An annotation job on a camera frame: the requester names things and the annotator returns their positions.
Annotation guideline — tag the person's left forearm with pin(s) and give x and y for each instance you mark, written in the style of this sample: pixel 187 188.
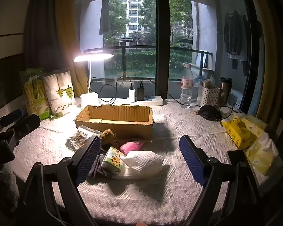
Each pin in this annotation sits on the person's left forearm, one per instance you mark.
pixel 8 188

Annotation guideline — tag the dark grey cloth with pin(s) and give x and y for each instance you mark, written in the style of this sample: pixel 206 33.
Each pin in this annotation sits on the dark grey cloth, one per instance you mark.
pixel 97 167

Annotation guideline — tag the blue plastic bag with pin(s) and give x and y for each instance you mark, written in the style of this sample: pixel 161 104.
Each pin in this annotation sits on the blue plastic bag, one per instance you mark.
pixel 199 81

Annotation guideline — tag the black round device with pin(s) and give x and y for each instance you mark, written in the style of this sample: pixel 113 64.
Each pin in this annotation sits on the black round device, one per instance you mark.
pixel 208 111

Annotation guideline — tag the white textured cloth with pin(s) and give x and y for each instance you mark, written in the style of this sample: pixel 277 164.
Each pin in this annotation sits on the white textured cloth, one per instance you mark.
pixel 143 163

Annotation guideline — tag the clear water bottle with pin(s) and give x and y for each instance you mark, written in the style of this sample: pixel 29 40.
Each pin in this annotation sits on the clear water bottle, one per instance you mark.
pixel 186 91

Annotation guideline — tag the clear-wrapped yellow tissue pack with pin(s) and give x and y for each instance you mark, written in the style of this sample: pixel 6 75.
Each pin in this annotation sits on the clear-wrapped yellow tissue pack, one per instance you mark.
pixel 261 153

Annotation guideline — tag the brown scrubber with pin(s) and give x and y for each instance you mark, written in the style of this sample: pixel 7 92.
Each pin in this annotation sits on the brown scrubber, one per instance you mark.
pixel 108 137

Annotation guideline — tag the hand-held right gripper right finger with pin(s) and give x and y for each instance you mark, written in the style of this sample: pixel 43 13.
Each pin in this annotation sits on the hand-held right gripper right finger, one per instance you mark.
pixel 192 161

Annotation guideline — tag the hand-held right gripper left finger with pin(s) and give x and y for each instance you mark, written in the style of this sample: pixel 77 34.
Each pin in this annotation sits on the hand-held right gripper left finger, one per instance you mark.
pixel 89 162

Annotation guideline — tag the white power strip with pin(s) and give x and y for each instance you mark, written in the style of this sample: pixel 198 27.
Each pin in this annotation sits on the white power strip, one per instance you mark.
pixel 153 101

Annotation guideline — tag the green paper cup pack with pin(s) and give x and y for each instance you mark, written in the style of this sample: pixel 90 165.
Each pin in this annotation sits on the green paper cup pack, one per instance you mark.
pixel 35 94

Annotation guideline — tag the yellow curtain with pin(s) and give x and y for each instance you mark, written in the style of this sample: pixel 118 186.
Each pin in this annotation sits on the yellow curtain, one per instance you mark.
pixel 266 63
pixel 66 40

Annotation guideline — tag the hanging dark sweater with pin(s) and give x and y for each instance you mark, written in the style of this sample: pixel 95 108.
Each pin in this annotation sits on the hanging dark sweater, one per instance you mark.
pixel 232 33

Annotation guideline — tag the white charger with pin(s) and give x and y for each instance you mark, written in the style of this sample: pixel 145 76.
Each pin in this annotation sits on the white charger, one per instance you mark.
pixel 132 95

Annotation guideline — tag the pink fluffy sponge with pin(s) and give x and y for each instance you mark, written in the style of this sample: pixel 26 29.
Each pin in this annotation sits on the pink fluffy sponge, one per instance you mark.
pixel 129 147

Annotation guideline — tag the cardboard box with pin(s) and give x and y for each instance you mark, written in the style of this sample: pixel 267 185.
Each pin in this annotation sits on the cardboard box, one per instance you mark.
pixel 122 127

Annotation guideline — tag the white paper cup pack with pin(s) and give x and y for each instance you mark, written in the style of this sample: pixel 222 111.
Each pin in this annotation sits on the white paper cup pack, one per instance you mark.
pixel 59 91

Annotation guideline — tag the white perforated basket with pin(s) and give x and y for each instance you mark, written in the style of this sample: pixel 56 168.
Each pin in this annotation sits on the white perforated basket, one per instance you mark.
pixel 208 96

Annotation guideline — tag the white desk lamp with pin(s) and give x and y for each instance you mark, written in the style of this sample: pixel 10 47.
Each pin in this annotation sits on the white desk lamp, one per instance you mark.
pixel 94 57

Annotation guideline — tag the white embossed tablecloth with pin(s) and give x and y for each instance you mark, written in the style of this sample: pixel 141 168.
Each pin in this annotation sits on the white embossed tablecloth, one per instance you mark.
pixel 179 127

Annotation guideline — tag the hanging dark clothes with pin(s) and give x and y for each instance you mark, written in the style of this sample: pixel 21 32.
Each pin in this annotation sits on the hanging dark clothes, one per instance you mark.
pixel 245 47

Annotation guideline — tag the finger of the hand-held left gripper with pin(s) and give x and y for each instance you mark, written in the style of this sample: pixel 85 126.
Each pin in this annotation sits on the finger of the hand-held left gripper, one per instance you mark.
pixel 11 117
pixel 26 124

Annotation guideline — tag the pale yellow tissue pack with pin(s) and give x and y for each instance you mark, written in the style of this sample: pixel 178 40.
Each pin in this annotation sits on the pale yellow tissue pack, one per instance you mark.
pixel 254 124

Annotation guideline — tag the cotton swab pack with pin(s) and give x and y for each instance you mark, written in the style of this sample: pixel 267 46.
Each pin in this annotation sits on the cotton swab pack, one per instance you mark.
pixel 77 139

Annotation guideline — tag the black window frame post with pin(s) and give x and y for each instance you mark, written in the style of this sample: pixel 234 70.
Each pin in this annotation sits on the black window frame post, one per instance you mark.
pixel 162 40

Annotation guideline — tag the grey curtain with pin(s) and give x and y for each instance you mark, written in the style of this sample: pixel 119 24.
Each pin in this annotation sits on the grey curtain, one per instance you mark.
pixel 40 28

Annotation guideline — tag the dark thermos mug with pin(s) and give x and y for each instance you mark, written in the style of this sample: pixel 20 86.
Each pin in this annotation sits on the dark thermos mug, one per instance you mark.
pixel 226 89

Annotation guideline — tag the black balcony railing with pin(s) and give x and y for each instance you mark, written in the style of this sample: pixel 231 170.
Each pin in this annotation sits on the black balcony railing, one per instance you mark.
pixel 123 48

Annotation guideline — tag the packaged green scrub sponge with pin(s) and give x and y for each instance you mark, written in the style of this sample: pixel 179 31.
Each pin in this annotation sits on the packaged green scrub sponge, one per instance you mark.
pixel 113 161

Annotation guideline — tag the black charger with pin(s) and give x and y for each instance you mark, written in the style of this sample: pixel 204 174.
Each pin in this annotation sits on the black charger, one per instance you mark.
pixel 140 94

